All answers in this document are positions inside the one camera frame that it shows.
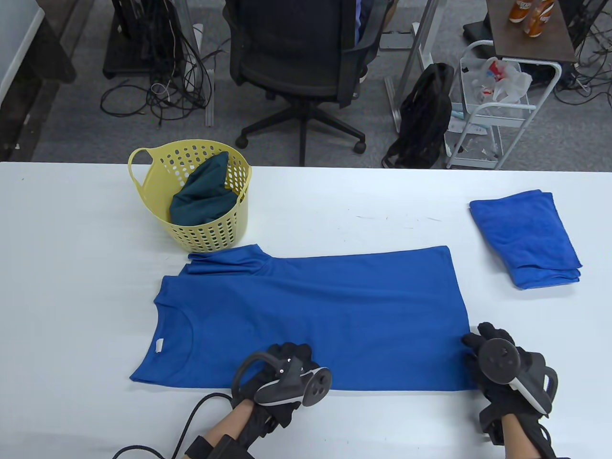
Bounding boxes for person's right hand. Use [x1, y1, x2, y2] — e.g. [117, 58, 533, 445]
[461, 322, 558, 422]

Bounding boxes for person's left hand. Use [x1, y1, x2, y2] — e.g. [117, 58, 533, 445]
[232, 342, 319, 428]

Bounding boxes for blue clothes shirt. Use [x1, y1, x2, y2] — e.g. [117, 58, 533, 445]
[130, 244, 476, 393]

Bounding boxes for blue terry towel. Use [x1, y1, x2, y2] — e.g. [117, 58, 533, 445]
[511, 267, 582, 290]
[470, 190, 582, 283]

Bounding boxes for yellow laundry basket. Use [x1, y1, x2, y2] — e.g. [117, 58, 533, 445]
[128, 139, 252, 256]

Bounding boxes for dark teal clothes garment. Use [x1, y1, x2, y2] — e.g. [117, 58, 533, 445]
[170, 152, 238, 225]

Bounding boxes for person's right forearm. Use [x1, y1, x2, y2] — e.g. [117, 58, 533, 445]
[500, 415, 557, 459]

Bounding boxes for black forearm box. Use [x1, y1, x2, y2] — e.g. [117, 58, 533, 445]
[184, 436, 254, 459]

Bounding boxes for grey handheld controller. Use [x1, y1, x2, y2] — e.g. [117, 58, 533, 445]
[478, 338, 559, 413]
[233, 351, 333, 407]

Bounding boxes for white metal desk leg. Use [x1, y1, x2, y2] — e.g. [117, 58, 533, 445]
[191, 0, 216, 127]

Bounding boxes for black backpack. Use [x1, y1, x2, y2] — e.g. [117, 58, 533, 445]
[381, 62, 455, 169]

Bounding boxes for white utility cart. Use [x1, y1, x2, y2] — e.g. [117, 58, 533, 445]
[444, 40, 563, 170]

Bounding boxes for black office chair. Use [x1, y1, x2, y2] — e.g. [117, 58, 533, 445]
[224, 0, 392, 167]

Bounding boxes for white plastic bag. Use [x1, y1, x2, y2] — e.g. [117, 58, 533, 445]
[471, 56, 533, 105]

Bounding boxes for grey metal foot plate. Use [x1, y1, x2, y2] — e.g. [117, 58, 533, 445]
[380, 31, 415, 50]

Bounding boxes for silver metal desk leg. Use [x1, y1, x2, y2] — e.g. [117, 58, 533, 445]
[385, 0, 448, 133]

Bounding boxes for black computer tower stand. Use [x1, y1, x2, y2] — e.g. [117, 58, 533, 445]
[103, 0, 187, 79]

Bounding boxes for brown side table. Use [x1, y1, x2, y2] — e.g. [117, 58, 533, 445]
[486, 0, 578, 64]

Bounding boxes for black flat stand base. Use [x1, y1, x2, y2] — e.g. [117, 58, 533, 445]
[463, 19, 494, 42]

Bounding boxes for orange drink bottle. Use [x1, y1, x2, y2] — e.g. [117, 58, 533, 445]
[523, 0, 555, 38]
[508, 0, 533, 23]

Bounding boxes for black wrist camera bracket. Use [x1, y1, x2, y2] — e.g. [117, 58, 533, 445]
[479, 405, 505, 446]

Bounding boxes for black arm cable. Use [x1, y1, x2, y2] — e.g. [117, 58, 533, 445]
[112, 392, 235, 459]

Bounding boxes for tangle of black floor cables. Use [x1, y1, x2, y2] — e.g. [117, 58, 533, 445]
[99, 0, 230, 127]

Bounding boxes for bundle of floor cables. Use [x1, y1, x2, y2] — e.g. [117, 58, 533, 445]
[554, 0, 612, 107]

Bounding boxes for white desk with dark frame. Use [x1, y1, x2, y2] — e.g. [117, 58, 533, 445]
[0, 0, 77, 161]

